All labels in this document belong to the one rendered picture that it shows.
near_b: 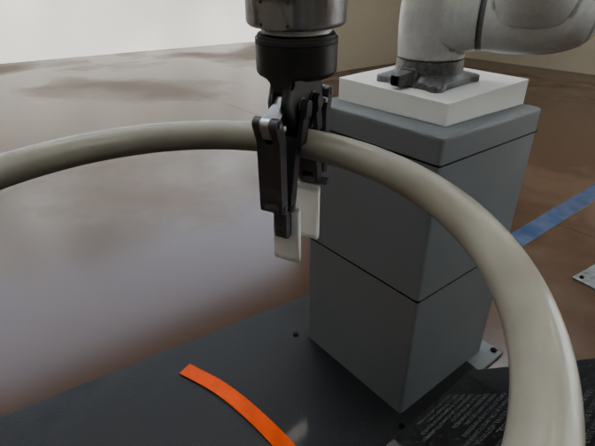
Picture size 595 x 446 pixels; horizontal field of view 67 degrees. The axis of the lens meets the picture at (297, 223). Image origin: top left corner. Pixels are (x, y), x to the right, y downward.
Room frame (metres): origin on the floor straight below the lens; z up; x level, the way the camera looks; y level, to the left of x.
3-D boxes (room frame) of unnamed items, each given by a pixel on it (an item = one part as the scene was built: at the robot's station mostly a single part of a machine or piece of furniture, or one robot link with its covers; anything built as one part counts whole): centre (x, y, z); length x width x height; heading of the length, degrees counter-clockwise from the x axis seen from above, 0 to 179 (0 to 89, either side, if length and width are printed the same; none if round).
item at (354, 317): (1.13, -0.31, 0.40); 0.50 x 0.50 x 0.80; 39
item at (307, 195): (0.47, -0.01, 0.83); 0.03 x 0.01 x 0.07; 65
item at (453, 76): (1.11, -0.30, 0.88); 0.22 x 0.18 x 0.06; 131
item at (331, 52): (0.44, 0.00, 0.98); 0.08 x 0.07 x 0.09; 154
